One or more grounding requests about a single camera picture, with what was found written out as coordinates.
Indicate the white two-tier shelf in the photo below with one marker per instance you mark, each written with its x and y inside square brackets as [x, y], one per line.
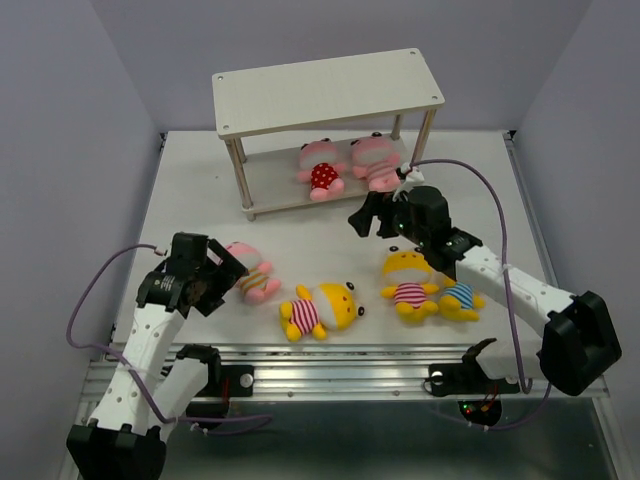
[263, 115]

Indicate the aluminium mounting rail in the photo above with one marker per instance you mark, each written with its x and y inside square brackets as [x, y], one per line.
[378, 357]

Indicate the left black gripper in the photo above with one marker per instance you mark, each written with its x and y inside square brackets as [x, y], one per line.
[228, 274]

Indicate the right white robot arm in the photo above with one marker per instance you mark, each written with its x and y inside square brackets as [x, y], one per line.
[577, 341]

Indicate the yellow frog red-striped shirt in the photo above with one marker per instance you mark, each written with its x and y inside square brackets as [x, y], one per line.
[409, 284]

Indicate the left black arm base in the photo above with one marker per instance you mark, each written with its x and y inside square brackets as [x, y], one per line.
[235, 377]

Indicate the yellow frog blue-striped shirt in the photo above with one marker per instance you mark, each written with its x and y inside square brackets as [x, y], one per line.
[459, 302]

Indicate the pink frog orange-striped shirt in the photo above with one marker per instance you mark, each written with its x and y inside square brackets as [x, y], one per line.
[257, 286]

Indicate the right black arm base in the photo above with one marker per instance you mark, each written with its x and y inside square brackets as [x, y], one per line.
[481, 405]

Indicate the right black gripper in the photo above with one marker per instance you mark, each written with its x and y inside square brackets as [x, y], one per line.
[375, 203]

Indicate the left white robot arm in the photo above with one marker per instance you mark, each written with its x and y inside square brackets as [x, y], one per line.
[126, 435]

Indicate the yellow frog lying sideways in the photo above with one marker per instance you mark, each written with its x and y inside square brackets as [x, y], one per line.
[315, 311]

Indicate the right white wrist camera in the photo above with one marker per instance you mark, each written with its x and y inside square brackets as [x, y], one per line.
[410, 177]

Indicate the pink frog pink-striped shirt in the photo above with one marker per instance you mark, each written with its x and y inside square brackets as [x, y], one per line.
[374, 160]

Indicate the pink frog red polka-dot shirt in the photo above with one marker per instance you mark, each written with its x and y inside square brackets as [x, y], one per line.
[320, 166]

